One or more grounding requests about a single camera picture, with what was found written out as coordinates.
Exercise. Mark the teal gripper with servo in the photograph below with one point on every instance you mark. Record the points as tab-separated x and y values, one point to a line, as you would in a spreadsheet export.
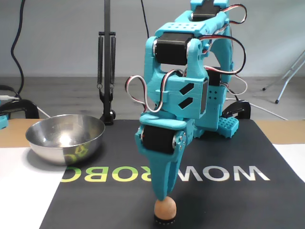
158	139

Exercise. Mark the black C-clamp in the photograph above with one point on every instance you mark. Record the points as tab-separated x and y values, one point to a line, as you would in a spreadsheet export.
28	107
245	107

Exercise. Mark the white paper sheet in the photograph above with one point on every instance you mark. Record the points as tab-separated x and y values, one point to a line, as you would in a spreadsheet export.
295	157
23	190

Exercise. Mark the wooden ball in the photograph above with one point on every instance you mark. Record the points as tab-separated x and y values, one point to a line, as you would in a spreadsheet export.
166	210

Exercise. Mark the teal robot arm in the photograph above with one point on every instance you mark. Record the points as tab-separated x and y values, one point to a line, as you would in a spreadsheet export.
152	71

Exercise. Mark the black mat with WOWROBO print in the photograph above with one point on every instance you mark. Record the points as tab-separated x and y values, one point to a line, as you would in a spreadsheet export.
95	202

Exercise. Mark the teal printed part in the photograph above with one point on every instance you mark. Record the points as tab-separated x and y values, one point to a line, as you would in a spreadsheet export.
3	122

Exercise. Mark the white metal stand legs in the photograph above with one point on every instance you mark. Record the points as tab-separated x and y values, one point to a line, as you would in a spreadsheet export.
283	89

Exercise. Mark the metal bowl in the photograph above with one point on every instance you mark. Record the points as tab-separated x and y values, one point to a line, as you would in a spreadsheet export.
47	152

